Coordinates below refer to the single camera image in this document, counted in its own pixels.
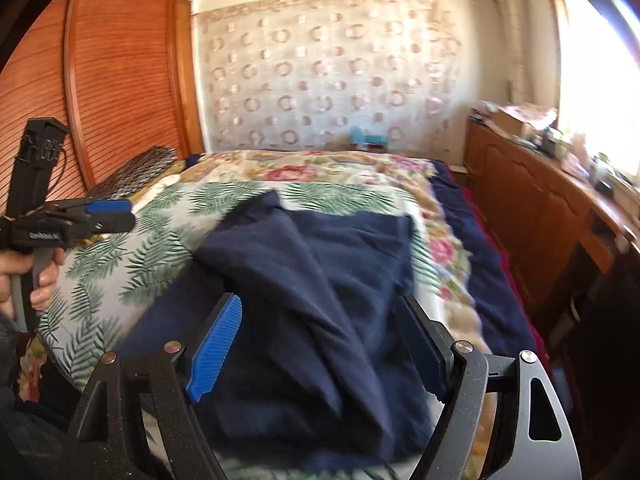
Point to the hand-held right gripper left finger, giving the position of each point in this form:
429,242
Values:
215,350

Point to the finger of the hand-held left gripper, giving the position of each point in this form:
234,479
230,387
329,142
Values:
107,207
112,222

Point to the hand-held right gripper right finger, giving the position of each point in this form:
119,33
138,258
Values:
425,345

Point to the navy blue printed t-shirt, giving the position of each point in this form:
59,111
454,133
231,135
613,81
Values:
310,280

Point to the person's left hand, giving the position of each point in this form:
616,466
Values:
47,275

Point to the floral leaf print bedsheet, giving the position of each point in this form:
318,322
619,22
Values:
125,240

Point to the dark circle pattern pillow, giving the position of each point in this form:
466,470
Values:
135,170

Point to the wooden slatted wardrobe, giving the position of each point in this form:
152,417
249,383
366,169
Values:
115,70

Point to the wooden side cabinet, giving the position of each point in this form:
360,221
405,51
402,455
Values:
530,210

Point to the person's dark clothing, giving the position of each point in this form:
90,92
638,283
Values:
25,435

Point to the teal plastic object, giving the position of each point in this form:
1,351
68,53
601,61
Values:
365,139

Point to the cardboard box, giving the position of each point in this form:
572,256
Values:
510,122

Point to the pile of small household items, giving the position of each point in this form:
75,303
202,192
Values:
565,145

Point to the white circle pattern curtain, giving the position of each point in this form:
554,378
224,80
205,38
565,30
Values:
325,75

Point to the bright window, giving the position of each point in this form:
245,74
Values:
600,85

